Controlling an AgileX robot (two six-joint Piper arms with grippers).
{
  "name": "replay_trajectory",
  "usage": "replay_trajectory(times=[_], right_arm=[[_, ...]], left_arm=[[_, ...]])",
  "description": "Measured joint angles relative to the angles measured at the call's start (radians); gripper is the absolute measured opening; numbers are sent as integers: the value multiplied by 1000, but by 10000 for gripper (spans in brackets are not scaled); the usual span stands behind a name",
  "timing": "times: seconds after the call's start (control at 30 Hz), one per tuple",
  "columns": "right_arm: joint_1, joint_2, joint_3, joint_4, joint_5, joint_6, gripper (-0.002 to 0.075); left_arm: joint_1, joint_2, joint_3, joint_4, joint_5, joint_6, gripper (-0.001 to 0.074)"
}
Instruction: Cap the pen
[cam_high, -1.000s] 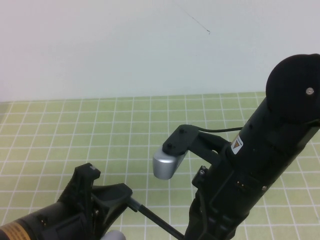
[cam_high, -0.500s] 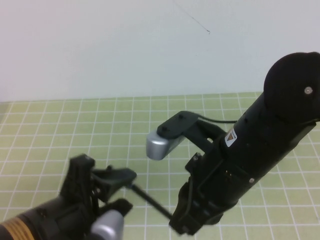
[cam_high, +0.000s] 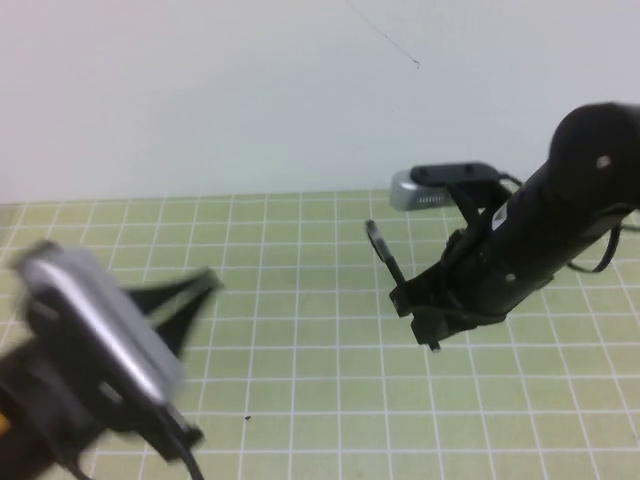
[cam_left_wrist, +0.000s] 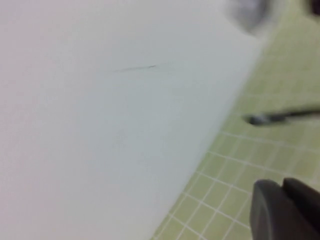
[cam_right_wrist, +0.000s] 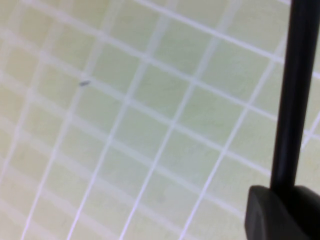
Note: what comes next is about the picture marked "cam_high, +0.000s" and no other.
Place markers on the black pen with silver tip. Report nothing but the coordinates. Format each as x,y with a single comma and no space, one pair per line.
391,267

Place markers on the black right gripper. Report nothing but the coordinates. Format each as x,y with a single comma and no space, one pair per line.
480,280

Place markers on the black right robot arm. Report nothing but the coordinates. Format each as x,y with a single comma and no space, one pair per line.
575,190

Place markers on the green grid mat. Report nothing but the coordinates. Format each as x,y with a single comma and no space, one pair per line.
300,300

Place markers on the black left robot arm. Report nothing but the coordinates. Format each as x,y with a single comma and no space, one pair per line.
30,430

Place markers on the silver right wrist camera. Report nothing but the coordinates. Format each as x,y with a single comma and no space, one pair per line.
415,195

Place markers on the black right camera bracket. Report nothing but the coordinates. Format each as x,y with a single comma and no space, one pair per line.
475,200

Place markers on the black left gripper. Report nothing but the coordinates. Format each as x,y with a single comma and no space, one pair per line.
125,415

